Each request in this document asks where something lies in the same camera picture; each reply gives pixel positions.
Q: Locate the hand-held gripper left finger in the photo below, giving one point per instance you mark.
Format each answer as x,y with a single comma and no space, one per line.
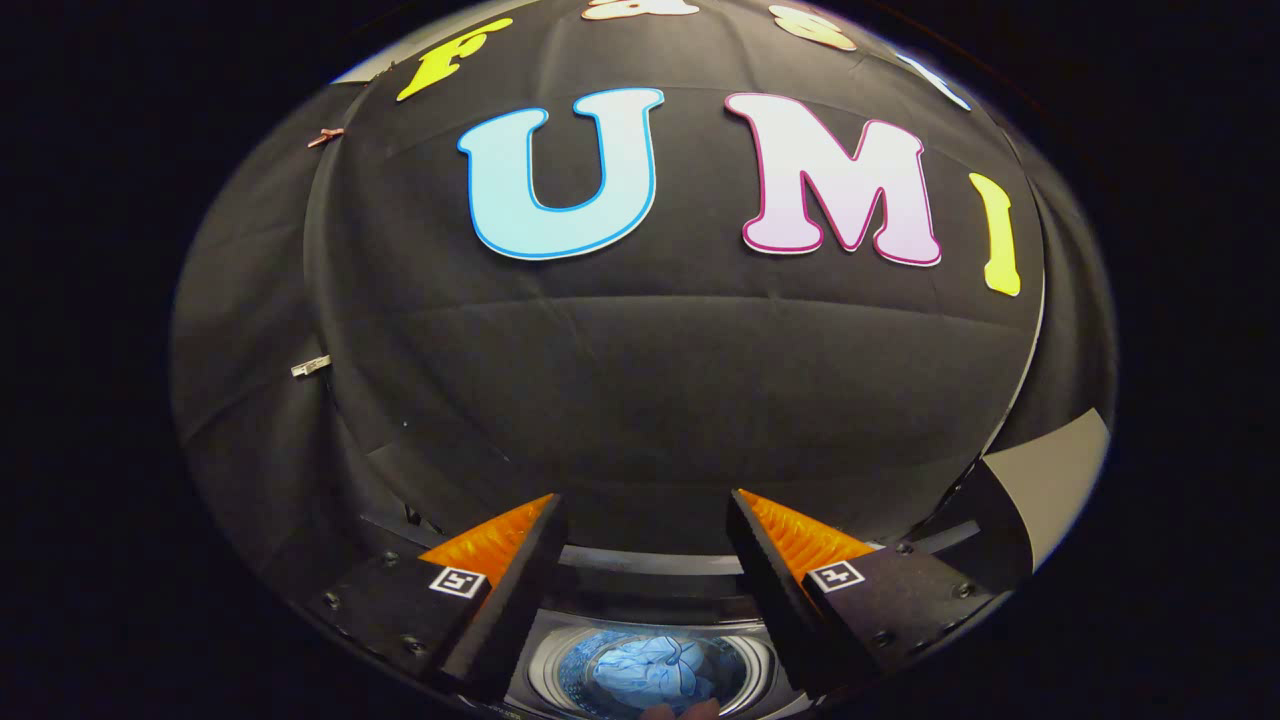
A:
525,600

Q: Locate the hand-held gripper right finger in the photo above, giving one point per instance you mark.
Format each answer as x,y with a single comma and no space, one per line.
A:
770,600

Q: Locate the grey washing machine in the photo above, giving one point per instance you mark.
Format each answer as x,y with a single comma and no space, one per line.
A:
650,600

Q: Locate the light blue shirt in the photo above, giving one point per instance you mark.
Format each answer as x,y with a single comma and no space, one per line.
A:
650,670

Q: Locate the black backdrop cloth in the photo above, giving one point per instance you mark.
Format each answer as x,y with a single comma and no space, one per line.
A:
640,380

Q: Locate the white clip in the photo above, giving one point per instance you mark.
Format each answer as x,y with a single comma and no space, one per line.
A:
311,366

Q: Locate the pink clip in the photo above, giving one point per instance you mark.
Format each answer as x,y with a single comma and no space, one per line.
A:
325,137

